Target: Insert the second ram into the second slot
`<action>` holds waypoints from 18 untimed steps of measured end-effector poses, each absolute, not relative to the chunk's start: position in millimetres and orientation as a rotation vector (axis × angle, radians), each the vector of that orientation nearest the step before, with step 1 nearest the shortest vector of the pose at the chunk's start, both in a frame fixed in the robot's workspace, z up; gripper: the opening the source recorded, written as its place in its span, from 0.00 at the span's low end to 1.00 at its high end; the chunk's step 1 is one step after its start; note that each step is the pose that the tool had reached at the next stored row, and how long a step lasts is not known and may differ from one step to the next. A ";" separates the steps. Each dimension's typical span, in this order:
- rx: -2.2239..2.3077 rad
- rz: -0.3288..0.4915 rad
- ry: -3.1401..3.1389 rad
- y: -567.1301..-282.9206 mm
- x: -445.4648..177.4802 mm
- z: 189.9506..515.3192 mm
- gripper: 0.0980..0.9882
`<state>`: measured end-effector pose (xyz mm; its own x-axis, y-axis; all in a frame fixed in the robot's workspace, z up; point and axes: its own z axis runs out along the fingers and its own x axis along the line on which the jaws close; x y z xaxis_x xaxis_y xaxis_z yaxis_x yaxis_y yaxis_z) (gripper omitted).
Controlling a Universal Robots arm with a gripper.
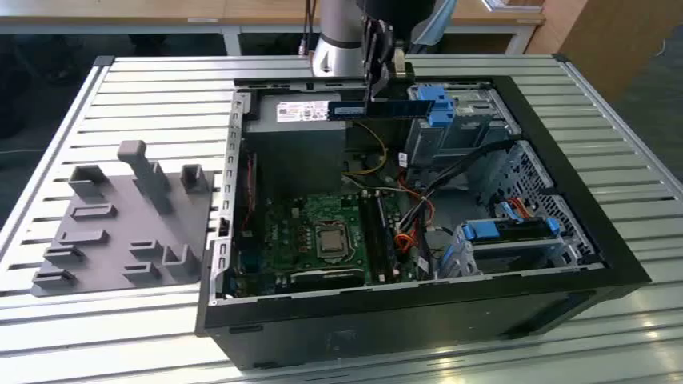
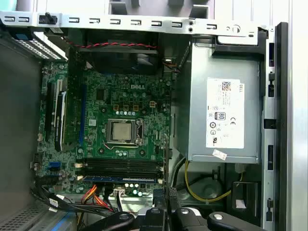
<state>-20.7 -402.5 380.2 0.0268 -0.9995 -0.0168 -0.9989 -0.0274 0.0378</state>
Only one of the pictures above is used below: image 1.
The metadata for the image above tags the grey power supply white label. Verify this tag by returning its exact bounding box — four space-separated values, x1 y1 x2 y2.
243 90 351 201

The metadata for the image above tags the black flat cable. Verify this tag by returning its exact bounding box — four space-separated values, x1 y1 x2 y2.
415 139 522 201

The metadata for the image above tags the black expansion slot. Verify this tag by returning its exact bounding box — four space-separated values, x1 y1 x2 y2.
290 270 371 287

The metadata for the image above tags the black disk in blue carrier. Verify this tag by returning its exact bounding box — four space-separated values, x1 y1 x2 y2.
462 218 561 243

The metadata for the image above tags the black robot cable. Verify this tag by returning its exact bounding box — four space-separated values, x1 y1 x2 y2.
298 0 317 59

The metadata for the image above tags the silver drive cage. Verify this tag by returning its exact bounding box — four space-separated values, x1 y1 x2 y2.
403 82 525 171

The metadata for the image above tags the orange yellow red power cable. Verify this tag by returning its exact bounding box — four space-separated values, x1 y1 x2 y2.
393 232 426 255

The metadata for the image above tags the CPU socket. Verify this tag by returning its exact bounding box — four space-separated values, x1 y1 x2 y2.
313 219 354 263

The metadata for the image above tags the wooden desk white frame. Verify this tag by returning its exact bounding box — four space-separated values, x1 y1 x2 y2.
0 0 549 57

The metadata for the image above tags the black open PC case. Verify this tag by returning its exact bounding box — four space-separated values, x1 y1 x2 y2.
195 74 654 371

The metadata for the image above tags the blue RAM stick dark label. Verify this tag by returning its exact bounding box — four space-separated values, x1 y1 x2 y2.
327 101 430 120

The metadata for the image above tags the metal socket cover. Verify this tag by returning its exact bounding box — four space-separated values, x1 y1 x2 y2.
315 221 353 262

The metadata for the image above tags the black RAM slot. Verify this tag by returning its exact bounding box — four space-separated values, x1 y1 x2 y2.
367 190 383 284
358 190 377 286

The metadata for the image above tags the orange data cable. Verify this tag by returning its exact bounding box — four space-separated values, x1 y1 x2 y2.
506 197 543 220

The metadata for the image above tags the silver disk bay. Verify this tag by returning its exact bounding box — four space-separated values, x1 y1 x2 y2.
437 215 594 281

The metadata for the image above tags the tan wrist camera mount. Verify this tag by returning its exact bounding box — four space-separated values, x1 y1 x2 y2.
387 38 417 83

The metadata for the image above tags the blue disk carrier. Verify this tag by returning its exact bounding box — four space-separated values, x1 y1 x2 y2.
418 84 457 129

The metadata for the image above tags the wooden cabinet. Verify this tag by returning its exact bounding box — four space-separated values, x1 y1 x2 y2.
526 0 683 117

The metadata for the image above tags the grey parts rack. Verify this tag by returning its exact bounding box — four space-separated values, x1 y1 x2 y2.
30 139 217 298

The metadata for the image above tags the black grey wire bundle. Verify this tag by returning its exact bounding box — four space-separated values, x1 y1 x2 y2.
346 182 434 203

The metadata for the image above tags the green motherboard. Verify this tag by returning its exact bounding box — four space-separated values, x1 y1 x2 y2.
234 187 429 297

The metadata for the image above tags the thin yellow wire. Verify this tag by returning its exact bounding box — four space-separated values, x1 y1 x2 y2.
341 121 390 177

